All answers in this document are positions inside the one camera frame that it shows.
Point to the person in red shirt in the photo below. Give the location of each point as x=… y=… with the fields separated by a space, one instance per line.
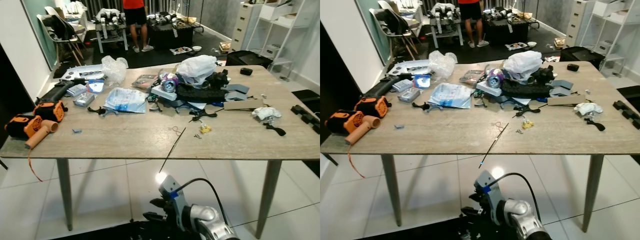
x=135 y=15
x=470 y=15

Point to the white plastic bag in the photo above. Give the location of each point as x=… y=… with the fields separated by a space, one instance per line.
x=197 y=66
x=522 y=62

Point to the silver flat tray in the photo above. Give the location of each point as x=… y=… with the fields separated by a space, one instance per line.
x=407 y=67
x=82 y=71

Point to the white drawer cabinet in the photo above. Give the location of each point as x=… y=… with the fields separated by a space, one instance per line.
x=244 y=22
x=575 y=22

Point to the black cylindrical tool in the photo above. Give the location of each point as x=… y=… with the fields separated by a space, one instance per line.
x=385 y=86
x=57 y=91

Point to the grey wood dining table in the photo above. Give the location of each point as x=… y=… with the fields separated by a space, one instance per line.
x=450 y=140
x=150 y=145

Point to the black low table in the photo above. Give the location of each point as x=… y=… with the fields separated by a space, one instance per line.
x=505 y=27
x=170 y=32

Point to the purple drink can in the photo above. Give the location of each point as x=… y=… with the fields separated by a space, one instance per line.
x=169 y=82
x=495 y=78

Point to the thin black rod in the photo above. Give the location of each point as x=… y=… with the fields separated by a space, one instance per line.
x=495 y=144
x=172 y=149

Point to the orange black power tool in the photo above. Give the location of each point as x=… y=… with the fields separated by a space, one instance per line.
x=50 y=110
x=372 y=106

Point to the orange black heat gun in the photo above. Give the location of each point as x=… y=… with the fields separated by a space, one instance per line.
x=342 y=121
x=22 y=126

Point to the white open shelf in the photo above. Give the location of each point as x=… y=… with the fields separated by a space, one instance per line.
x=282 y=30
x=615 y=30

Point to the small blue white box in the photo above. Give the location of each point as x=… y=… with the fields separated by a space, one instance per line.
x=421 y=81
x=95 y=86

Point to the flat printed packet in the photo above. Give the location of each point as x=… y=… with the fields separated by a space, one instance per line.
x=144 y=80
x=471 y=76

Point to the white cart with robot parts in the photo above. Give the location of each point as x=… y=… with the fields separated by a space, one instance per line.
x=445 y=20
x=110 y=25

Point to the red rubber band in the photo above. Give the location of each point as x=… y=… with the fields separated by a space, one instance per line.
x=499 y=125
x=176 y=129

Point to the small clear packet box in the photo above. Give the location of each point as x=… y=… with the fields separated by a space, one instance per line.
x=83 y=99
x=410 y=94

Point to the white chair with black jacket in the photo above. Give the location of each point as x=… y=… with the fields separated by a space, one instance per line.
x=60 y=30
x=392 y=25

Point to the small yellow piece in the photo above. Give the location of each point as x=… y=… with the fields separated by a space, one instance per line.
x=205 y=129
x=527 y=123

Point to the grey plastic part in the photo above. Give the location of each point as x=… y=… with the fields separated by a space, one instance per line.
x=237 y=90
x=562 y=85

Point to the black storage bin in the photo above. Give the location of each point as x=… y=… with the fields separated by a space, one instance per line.
x=580 y=55
x=247 y=57

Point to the blue white plastic pouch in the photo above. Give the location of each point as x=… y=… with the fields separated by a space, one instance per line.
x=125 y=100
x=451 y=95

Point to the black plastic clip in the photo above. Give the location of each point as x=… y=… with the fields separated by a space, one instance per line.
x=595 y=124
x=424 y=105
x=525 y=110
x=202 y=115
x=97 y=110
x=275 y=130

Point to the clear crumpled plastic bag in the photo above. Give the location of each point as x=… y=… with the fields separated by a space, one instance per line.
x=114 y=69
x=442 y=62

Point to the black tracked device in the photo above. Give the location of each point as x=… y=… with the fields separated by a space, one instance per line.
x=205 y=90
x=530 y=88

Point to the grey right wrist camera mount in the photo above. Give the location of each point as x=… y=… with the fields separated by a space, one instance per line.
x=172 y=192
x=492 y=195

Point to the white crumpled tissue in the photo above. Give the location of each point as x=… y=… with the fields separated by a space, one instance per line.
x=588 y=107
x=265 y=112

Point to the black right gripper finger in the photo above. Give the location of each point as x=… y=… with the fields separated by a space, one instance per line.
x=152 y=217
x=156 y=203
x=469 y=212
x=476 y=197

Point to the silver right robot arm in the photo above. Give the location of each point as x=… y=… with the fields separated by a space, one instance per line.
x=212 y=225
x=522 y=222

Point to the small black box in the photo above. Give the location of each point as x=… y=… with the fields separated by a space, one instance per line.
x=245 y=71
x=573 y=67

